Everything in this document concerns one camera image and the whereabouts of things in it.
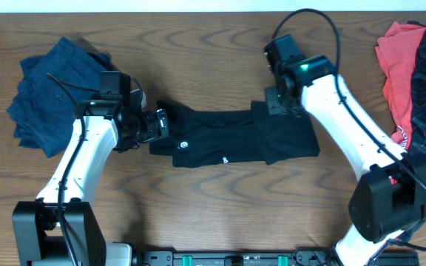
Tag black t-shirt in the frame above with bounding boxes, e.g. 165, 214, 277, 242
149, 100, 320, 168

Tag red t-shirt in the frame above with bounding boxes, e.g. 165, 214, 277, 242
375, 22, 426, 150

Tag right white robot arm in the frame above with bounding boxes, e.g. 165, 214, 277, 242
266, 52, 426, 265

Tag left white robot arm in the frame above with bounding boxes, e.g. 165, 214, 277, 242
12, 100, 169, 265

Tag folded navy blue garment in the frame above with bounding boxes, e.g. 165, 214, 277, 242
7, 37, 113, 157

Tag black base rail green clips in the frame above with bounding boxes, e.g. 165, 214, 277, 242
133, 242, 419, 266

